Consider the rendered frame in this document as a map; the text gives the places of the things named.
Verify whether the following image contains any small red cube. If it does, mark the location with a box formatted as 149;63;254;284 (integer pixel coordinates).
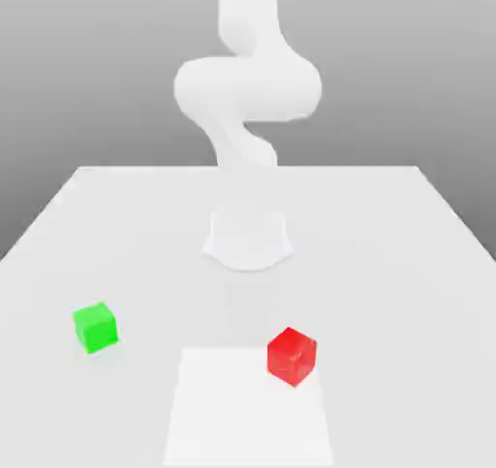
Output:
265;326;319;389

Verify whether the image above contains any small green cube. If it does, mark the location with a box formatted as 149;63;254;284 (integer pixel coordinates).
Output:
72;300;119;356

